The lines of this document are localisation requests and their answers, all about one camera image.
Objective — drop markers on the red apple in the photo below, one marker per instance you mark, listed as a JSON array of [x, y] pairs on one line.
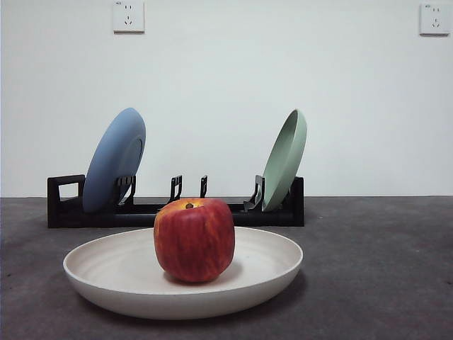
[[194, 244]]

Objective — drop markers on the pale yellow plate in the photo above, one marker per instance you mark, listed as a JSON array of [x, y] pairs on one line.
[[117, 276]]

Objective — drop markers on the green plate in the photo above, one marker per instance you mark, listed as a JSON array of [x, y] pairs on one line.
[[283, 166]]

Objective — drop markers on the blue plate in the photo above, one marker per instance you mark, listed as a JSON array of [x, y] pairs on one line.
[[109, 159]]

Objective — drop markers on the black plate rack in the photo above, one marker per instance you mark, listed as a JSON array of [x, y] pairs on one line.
[[88, 219]]

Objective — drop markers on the white wall socket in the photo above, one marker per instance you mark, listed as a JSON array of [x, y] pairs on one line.
[[434, 19], [128, 17]]

